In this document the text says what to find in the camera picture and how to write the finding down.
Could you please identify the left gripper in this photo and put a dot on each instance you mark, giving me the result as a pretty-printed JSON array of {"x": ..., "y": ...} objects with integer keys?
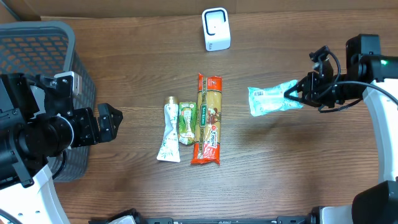
[{"x": 94, "y": 126}]

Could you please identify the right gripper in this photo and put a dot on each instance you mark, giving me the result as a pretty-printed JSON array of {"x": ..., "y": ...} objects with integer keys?
[{"x": 310, "y": 91}]

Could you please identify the teal packet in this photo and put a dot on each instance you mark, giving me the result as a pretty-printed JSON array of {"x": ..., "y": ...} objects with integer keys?
[{"x": 269, "y": 100}]

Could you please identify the white tube with gold cap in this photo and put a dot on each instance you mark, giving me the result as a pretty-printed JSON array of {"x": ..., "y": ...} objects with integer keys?
[{"x": 169, "y": 148}]

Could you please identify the green snack packet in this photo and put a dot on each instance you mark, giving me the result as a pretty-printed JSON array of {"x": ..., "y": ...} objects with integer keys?
[{"x": 187, "y": 122}]

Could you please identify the orange spaghetti packet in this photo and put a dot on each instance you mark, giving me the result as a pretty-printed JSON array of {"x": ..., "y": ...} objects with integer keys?
[{"x": 208, "y": 121}]

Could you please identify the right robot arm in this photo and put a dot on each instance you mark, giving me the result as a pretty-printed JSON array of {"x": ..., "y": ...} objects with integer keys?
[{"x": 371, "y": 77}]

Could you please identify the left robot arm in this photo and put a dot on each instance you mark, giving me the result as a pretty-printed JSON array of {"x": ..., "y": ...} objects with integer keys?
[{"x": 38, "y": 121}]

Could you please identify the white barcode scanner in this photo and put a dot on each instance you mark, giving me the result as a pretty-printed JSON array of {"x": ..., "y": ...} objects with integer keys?
[{"x": 217, "y": 34}]

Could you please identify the grey plastic shopping basket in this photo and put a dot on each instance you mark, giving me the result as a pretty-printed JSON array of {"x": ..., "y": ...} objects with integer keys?
[{"x": 48, "y": 48}]

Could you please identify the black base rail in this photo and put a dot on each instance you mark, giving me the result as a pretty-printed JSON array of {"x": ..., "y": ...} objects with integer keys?
[{"x": 224, "y": 221}]

